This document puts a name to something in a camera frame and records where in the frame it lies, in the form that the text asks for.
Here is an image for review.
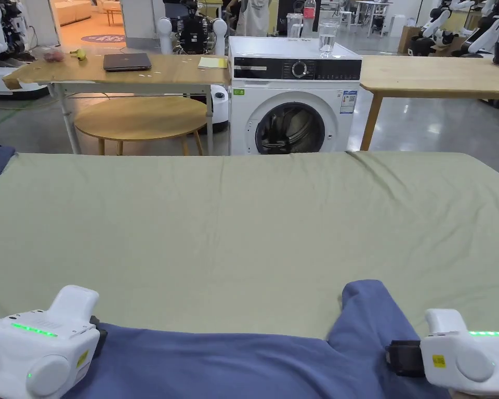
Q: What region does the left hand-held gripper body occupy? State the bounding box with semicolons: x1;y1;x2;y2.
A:
0;285;109;399

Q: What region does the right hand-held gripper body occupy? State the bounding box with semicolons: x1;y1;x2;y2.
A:
384;308;499;396

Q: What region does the blue garment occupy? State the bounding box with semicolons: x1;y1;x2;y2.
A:
61;279;454;399

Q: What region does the bed with pale green sheet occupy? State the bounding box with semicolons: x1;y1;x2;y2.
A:
0;150;499;399

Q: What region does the round low wooden table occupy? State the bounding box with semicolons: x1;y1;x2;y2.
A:
73;96;209;156

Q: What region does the plain long wooden table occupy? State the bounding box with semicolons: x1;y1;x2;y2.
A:
358;54;499;152

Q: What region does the rectangular wooden table with laptop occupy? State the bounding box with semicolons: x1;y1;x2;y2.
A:
2;49;233;155

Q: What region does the white washing machine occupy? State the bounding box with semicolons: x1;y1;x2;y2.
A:
227;0;363;156

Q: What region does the brown cardboard carton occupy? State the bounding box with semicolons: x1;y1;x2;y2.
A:
397;25;422;55

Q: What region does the white robot on black base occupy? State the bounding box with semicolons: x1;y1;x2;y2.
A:
407;0;477;57
461;0;499;67

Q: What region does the white robot with black chest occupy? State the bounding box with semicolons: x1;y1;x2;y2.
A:
156;0;229;134

